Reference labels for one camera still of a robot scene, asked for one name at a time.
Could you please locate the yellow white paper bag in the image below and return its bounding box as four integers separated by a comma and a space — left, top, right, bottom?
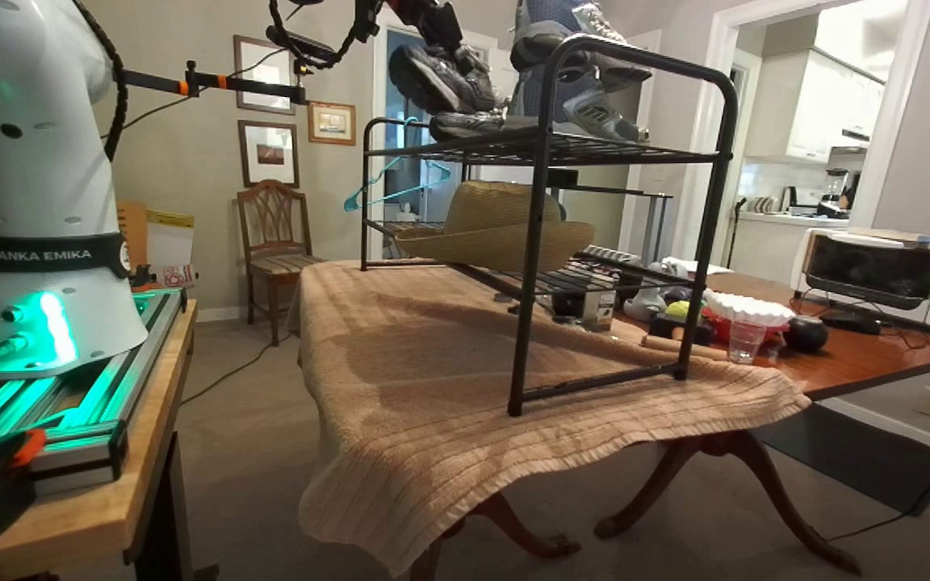
117, 203, 200, 292

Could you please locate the white kitchen cabinet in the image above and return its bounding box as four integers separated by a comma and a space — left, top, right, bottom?
731, 45, 887, 286

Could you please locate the brown wooden chair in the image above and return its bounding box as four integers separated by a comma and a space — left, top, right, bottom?
231, 180, 323, 348

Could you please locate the clear glass jar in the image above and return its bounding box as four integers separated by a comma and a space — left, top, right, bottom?
580, 271, 619, 335

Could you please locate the dark framed wall picture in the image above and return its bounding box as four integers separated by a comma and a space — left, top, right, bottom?
236, 115, 302, 194

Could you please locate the black floor mat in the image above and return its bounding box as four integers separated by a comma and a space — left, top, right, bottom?
753, 399, 930, 521

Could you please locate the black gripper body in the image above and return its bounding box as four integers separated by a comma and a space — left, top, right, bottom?
408, 0, 471, 52

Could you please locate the coffee maker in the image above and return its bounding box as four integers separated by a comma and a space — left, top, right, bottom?
821, 141, 869, 221

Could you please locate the black stereo camera bar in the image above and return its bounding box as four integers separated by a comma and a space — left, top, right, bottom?
266, 23, 343, 67

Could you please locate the tan woven table cloth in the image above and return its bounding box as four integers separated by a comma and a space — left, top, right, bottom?
293, 256, 813, 581

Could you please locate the small black jar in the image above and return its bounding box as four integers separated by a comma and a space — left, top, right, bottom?
550, 282, 588, 325

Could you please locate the black round object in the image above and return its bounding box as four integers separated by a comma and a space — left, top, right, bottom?
786, 316, 834, 357

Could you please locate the orange black clamp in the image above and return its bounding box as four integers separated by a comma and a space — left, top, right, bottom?
0, 426, 52, 561

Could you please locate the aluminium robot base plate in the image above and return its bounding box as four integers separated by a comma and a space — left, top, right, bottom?
0, 286, 188, 480

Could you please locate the dark wooden dining table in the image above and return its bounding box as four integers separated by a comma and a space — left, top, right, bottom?
410, 269, 930, 578

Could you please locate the black metal shoe rack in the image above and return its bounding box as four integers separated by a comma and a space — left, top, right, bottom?
354, 32, 739, 420

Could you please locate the small gold framed picture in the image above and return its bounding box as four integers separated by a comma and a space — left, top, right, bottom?
306, 96, 357, 148

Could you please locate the computer keyboard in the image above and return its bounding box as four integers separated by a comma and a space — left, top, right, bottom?
576, 241, 700, 292

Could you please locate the white toaster oven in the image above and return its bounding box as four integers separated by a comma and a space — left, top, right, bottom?
790, 227, 930, 339

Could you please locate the blue plastic clothes hanger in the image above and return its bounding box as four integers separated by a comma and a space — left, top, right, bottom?
338, 159, 463, 215

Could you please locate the black camera boom stand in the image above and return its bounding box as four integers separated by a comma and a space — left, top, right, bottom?
121, 58, 313, 109

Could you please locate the large framed wall picture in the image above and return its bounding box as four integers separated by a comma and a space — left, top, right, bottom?
230, 32, 302, 115

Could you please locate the blue grey running sneaker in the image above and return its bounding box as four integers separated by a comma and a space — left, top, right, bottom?
510, 0, 657, 93
550, 81, 652, 148

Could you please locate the wooden robot mounting stand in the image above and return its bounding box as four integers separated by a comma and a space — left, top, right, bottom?
0, 299, 200, 581

